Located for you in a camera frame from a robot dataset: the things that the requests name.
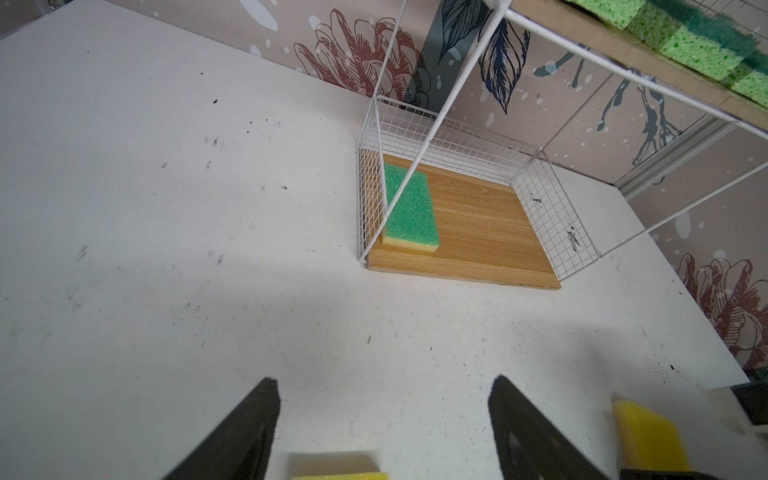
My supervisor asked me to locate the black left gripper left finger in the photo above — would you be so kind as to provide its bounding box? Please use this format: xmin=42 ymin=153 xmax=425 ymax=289
xmin=165 ymin=377 xmax=281 ymax=479

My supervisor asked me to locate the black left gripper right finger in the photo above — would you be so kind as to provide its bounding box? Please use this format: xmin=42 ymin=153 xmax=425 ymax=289
xmin=488 ymin=375 xmax=605 ymax=479

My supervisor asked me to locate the yellow sponge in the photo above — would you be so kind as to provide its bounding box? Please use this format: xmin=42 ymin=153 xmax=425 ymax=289
xmin=611 ymin=393 xmax=693 ymax=472
xmin=290 ymin=472 xmax=389 ymax=480

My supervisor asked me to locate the light green sponge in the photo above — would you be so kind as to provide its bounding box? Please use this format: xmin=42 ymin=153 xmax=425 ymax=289
xmin=382 ymin=170 xmax=440 ymax=253

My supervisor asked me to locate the dark green sponge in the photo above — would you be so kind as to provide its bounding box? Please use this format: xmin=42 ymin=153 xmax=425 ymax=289
xmin=721 ymin=50 xmax=767 ymax=108
xmin=567 ymin=0 xmax=647 ymax=29

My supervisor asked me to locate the bottom wooden shelf board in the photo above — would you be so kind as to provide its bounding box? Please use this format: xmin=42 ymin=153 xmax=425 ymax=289
xmin=367 ymin=164 xmax=561 ymax=290

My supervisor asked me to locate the white wire three-tier shelf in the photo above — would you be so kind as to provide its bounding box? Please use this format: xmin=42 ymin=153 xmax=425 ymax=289
xmin=332 ymin=1 xmax=767 ymax=282

